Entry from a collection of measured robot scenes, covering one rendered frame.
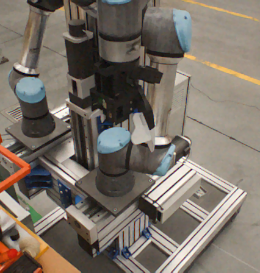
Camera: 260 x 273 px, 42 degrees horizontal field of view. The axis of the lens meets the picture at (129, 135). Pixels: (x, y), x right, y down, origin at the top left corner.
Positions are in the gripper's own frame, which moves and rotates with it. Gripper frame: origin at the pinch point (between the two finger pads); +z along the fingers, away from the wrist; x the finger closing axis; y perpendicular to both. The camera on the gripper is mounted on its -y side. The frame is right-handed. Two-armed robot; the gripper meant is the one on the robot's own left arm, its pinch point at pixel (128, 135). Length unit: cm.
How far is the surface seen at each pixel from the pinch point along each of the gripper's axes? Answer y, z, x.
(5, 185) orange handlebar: 16, 33, -39
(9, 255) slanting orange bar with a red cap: 30.3, 21.8, -8.6
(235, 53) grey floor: -357, 152, -143
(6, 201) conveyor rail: 1, 92, -87
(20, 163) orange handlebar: 7, 33, -45
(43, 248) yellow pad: 18, 45, -20
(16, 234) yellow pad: 21, 42, -28
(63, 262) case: 13, 58, -18
